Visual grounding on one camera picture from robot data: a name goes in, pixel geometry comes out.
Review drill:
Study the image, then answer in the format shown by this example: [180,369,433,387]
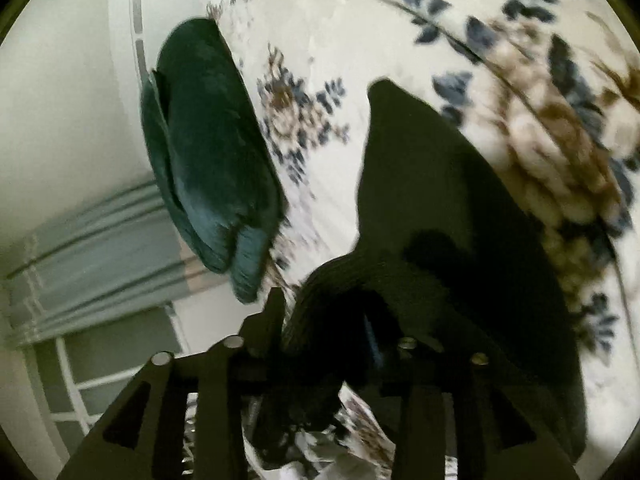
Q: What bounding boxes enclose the grey-green curtain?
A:
[0,180,236,348]

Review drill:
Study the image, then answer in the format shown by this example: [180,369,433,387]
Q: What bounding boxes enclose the dark green pillow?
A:
[140,69,201,241]

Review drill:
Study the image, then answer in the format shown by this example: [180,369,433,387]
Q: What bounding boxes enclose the white-framed window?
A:
[25,305,191,441]

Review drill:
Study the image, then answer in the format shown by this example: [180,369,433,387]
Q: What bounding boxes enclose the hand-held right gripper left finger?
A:
[57,287,288,480]

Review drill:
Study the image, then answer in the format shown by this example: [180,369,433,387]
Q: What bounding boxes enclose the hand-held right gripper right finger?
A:
[364,314,581,480]

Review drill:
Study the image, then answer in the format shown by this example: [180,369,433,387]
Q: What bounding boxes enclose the dark striped sweater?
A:
[245,79,588,466]

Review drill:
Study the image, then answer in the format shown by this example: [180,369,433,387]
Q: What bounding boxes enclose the floral bedsheet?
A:
[182,0,640,480]

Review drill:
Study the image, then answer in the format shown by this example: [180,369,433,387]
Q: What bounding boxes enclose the folded dark green blanket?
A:
[140,17,287,305]

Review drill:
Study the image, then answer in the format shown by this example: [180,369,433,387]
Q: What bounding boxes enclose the white bed headboard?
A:
[107,0,161,186]

